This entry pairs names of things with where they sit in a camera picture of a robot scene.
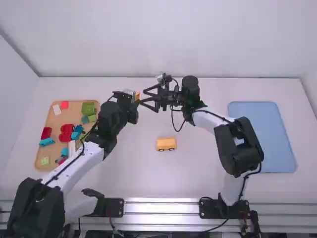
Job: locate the small green toy brick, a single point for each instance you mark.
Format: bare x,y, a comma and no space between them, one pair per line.
91,118

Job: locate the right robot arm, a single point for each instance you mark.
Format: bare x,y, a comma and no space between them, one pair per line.
235,143

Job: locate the large green toy brick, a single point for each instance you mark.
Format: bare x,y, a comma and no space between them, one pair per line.
88,108

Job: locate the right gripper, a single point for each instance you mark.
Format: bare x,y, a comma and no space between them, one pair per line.
168,98

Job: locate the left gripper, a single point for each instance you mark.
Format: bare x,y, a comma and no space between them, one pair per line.
130,111

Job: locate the white toy brick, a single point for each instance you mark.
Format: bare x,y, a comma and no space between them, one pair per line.
72,147
56,109

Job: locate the teal toy brick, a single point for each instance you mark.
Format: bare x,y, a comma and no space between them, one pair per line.
85,120

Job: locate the yellow toy car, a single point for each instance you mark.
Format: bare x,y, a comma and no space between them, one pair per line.
166,143

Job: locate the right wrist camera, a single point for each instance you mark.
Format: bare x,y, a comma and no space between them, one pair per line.
162,78

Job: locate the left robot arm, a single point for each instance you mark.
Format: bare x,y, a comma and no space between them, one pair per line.
74,171

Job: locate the blue mat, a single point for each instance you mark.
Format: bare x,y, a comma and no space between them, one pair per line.
272,129

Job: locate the silver rails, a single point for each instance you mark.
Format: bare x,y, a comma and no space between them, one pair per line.
161,210

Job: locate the flat green toy brick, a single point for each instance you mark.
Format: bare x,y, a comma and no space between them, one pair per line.
45,160

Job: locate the tan tray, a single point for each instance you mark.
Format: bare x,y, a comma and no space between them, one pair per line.
74,109

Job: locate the light red toy brick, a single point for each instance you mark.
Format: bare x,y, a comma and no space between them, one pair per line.
65,104

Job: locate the blue toy brick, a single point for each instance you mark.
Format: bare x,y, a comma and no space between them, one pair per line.
64,150
79,129
74,135
47,142

